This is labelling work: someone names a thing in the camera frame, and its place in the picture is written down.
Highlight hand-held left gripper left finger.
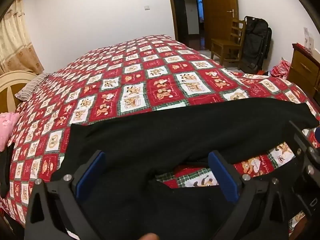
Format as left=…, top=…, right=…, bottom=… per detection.
left=24, top=151, right=105, bottom=240

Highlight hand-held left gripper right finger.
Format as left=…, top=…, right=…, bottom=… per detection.
left=208, top=151, right=292, bottom=240

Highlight red checked printed bedspread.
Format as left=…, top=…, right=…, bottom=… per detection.
left=0, top=34, right=320, bottom=239

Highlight brown wooden door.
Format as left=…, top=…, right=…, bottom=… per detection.
left=199, top=0, right=238, bottom=52

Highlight red checked cloth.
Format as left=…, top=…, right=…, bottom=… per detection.
left=271, top=57, right=292, bottom=79

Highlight striped pillow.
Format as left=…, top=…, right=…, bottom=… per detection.
left=15, top=73, right=52, bottom=101

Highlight black pants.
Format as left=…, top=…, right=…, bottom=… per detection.
left=51, top=97, right=320, bottom=240

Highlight black cloth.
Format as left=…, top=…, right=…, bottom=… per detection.
left=0, top=144, right=16, bottom=198

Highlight wooden chair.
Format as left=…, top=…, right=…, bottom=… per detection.
left=211, top=17, right=247, bottom=67

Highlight person's left hand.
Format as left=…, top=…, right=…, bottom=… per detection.
left=137, top=233, right=160, bottom=240

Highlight cream wooden headboard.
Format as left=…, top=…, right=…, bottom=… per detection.
left=0, top=70, right=35, bottom=114

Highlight brown wooden nightstand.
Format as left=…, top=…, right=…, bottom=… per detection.
left=286, top=43, right=320, bottom=98

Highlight pink fluffy pillow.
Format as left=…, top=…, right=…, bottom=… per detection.
left=0, top=112, right=22, bottom=150

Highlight beige patterned curtain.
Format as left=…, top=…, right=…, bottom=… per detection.
left=0, top=0, right=45, bottom=74

